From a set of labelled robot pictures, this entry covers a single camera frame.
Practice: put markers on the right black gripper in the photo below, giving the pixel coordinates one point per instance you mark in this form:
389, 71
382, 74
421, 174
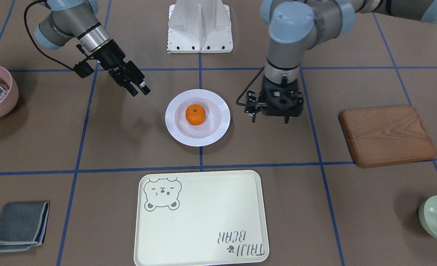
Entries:
111, 58

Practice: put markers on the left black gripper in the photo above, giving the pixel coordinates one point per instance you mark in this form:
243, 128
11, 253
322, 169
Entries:
252, 104

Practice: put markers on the orange mandarin fruit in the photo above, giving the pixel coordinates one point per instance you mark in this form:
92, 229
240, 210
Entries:
195, 114

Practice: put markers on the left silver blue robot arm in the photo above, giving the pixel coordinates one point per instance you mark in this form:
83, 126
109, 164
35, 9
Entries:
296, 26

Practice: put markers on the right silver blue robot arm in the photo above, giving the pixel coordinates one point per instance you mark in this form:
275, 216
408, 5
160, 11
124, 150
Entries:
77, 19

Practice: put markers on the cream bear print tray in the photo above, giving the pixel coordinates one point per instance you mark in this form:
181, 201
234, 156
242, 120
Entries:
201, 219

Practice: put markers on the white round plate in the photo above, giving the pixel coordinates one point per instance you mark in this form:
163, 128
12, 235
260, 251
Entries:
217, 118

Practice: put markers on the wooden cutting board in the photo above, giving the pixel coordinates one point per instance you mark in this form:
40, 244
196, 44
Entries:
386, 135

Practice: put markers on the pink bowl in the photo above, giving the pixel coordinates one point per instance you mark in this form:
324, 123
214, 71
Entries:
10, 96

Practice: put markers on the folded grey cloth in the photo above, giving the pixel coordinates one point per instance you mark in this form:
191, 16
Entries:
23, 225

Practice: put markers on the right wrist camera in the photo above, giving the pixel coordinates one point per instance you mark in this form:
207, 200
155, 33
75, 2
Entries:
82, 68

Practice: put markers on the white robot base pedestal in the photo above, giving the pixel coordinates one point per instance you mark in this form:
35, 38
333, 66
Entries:
199, 26

